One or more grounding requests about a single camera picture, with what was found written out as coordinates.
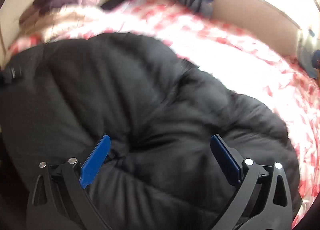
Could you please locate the black puffer down jacket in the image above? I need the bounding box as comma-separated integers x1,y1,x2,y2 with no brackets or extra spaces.
1,33,302,229

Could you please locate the red white checkered plastic sheet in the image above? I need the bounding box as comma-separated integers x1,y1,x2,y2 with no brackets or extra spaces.
2,0,319,225

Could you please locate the blue patterned curtain right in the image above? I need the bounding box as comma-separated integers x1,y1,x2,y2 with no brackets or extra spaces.
297,28,319,79

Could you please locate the cream beige pillow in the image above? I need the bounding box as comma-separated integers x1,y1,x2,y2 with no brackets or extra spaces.
19,5,106,43

